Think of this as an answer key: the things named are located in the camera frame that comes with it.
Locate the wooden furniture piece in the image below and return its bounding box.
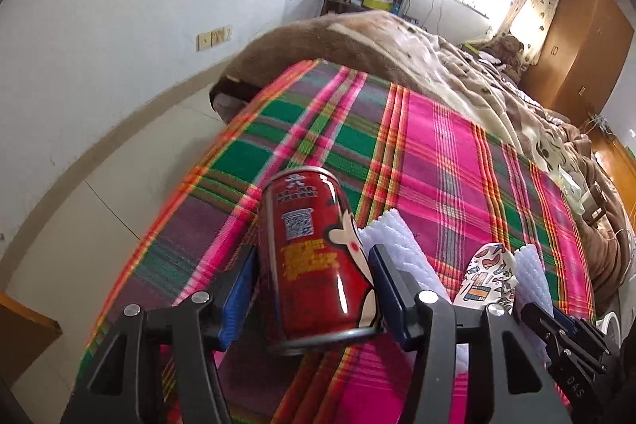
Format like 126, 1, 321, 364
0, 292, 63, 385

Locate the small white foam net sleeve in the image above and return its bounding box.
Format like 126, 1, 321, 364
514, 244, 555, 316

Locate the white plastic wrapper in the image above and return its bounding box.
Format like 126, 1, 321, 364
559, 170, 587, 211

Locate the brown patterned blanket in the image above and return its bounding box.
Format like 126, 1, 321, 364
209, 9, 636, 306

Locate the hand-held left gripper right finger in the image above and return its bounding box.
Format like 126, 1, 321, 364
368, 244, 572, 424

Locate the brown teddy bear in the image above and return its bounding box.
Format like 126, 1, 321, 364
484, 34, 527, 79

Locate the doodle print paper cup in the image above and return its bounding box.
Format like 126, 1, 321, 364
454, 242, 518, 318

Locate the wooden headboard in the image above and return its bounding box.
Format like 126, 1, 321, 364
589, 136, 636, 211

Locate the large white foam net sleeve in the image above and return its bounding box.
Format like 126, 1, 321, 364
359, 209, 453, 306

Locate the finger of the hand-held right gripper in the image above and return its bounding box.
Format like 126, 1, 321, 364
519, 302, 609, 372
551, 309, 620, 356

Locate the pink green plaid cloth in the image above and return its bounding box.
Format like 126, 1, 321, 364
79, 59, 597, 424

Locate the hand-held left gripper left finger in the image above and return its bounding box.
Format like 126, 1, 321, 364
62, 245, 259, 424

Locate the wall socket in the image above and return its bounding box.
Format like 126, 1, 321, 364
195, 25, 233, 52

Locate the red cartoon drink can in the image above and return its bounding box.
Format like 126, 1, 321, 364
259, 166, 384, 356

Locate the wooden wardrobe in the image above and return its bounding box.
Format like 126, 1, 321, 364
519, 0, 636, 114

